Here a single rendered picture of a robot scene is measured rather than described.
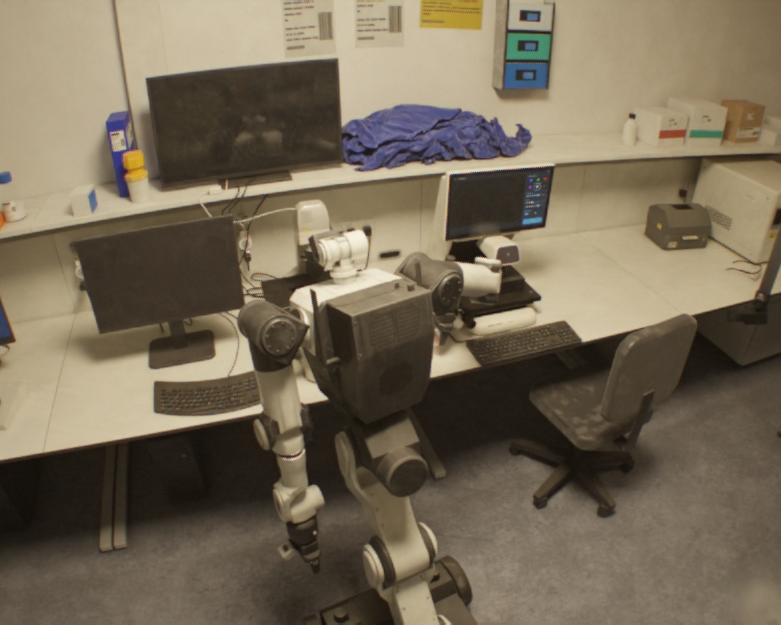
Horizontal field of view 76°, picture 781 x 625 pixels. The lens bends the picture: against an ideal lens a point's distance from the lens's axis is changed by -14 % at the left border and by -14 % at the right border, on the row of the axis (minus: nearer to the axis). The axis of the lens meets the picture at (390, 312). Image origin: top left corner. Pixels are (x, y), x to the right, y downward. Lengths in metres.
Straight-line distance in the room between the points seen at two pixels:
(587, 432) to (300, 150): 1.54
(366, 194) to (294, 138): 0.47
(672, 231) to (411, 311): 2.13
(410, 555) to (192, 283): 1.13
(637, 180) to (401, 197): 1.37
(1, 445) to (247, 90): 1.50
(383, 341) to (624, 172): 2.24
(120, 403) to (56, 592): 0.92
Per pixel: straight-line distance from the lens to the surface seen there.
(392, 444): 1.37
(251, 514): 2.55
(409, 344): 1.24
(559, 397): 2.38
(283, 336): 1.20
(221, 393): 1.93
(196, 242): 1.94
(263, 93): 2.20
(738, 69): 3.85
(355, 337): 1.16
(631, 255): 3.02
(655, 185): 3.40
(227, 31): 2.40
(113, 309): 2.05
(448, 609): 2.06
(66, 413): 2.10
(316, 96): 2.23
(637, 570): 2.51
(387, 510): 1.56
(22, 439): 2.08
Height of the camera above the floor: 1.98
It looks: 33 degrees down
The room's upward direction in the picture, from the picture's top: straight up
